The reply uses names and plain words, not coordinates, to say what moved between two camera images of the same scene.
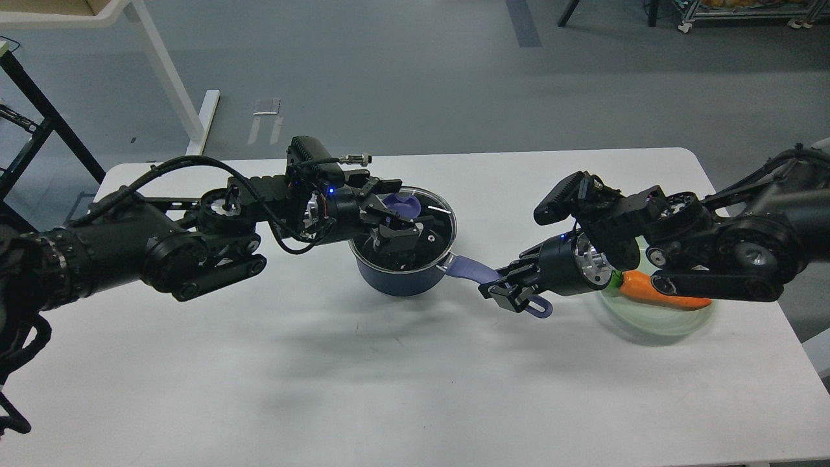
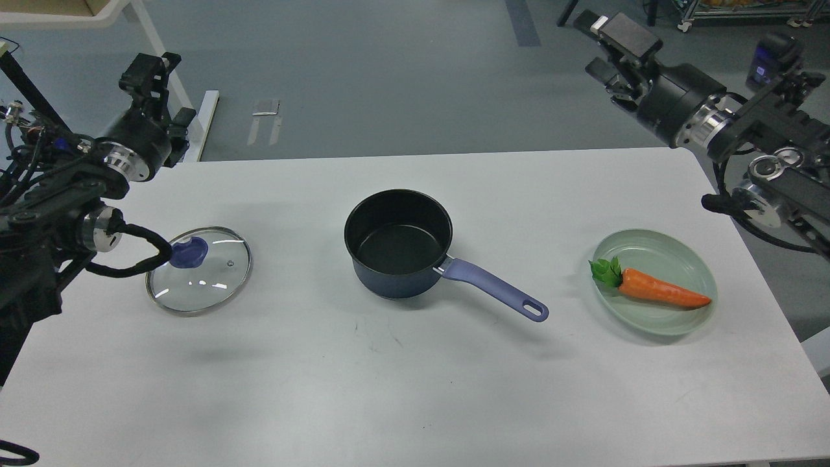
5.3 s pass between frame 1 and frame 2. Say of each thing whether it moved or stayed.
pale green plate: stayed
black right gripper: moved
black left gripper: moved
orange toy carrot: stayed
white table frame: stayed
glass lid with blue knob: moved
